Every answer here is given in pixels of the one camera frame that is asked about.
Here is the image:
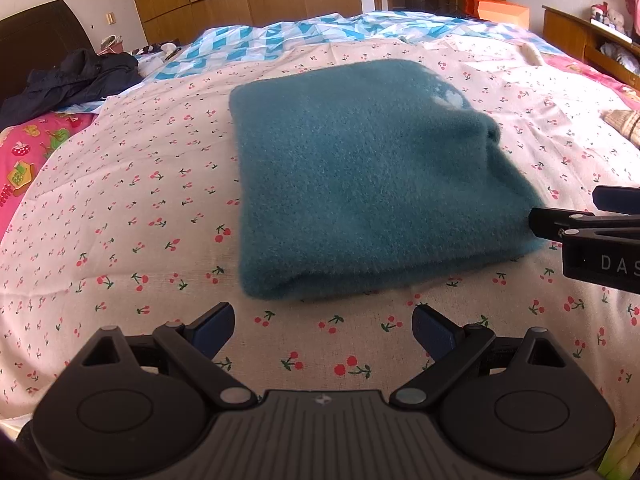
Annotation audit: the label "pink cartoon print blanket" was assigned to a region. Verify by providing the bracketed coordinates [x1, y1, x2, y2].
[0, 52, 640, 241]

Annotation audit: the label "wooden bedside shelf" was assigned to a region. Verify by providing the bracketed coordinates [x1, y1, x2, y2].
[542, 5, 640, 92]

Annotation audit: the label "light green cloth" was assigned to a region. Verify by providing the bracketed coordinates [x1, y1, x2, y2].
[595, 437, 640, 480]

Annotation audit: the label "plush toys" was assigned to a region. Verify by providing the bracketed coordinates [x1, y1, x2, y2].
[590, 2, 629, 34]

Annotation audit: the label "cherry print bed sheet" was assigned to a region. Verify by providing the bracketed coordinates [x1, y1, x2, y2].
[0, 32, 640, 426]

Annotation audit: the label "dark navy jacket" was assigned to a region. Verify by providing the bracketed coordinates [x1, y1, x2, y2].
[0, 49, 141, 132]

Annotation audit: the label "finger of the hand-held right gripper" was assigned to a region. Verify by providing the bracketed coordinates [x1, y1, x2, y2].
[528, 207, 640, 245]
[594, 185, 640, 214]

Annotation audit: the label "dark wooden headboard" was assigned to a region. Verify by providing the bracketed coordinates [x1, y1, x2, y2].
[0, 0, 97, 106]

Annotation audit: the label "teal fleece garment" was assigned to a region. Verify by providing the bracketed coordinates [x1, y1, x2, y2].
[229, 59, 547, 302]

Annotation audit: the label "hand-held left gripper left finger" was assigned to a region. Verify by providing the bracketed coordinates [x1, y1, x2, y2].
[80, 302, 258, 409]

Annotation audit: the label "blue checked blanket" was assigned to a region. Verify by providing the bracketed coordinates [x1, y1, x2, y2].
[55, 10, 563, 113]

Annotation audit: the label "beige knitted cloth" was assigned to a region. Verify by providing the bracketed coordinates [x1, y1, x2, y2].
[602, 109, 640, 149]

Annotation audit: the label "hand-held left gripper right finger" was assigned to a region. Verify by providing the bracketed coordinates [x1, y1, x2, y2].
[390, 304, 566, 408]

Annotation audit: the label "orange box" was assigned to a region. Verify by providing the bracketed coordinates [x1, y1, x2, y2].
[464, 0, 531, 27]

